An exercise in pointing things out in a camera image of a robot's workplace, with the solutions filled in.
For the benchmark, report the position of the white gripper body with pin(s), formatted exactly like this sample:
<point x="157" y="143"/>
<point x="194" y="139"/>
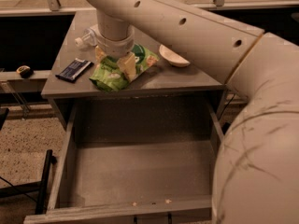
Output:
<point x="116" y="48"/>

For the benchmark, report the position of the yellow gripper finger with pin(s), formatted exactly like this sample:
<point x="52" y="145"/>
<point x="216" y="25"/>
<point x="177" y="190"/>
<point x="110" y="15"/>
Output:
<point x="99" y="54"/>
<point x="127" y="66"/>

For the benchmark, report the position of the green rice chip bag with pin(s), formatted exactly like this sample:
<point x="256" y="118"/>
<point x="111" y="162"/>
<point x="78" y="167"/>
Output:
<point x="107" y="76"/>

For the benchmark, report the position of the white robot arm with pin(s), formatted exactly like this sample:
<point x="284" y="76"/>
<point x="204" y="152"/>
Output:
<point x="256" y="177"/>

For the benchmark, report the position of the grey cabinet with top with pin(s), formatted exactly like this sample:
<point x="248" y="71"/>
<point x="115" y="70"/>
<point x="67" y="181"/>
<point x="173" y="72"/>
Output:
<point x="160" y="78"/>

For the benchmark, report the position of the open grey top drawer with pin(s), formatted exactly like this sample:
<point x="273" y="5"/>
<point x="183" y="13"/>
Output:
<point x="135" y="161"/>

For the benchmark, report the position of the clear plastic water bottle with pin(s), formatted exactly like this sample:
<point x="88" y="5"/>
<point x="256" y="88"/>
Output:
<point x="88" y="38"/>

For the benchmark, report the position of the dark blue snack bar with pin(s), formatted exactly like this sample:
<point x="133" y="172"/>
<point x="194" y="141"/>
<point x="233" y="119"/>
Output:
<point x="74" y="70"/>

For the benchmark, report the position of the white paper bowl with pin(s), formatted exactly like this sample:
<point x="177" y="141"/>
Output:
<point x="173" y="58"/>

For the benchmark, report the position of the black and yellow tape measure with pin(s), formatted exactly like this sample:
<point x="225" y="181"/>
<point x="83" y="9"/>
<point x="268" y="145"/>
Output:
<point x="25" y="71"/>

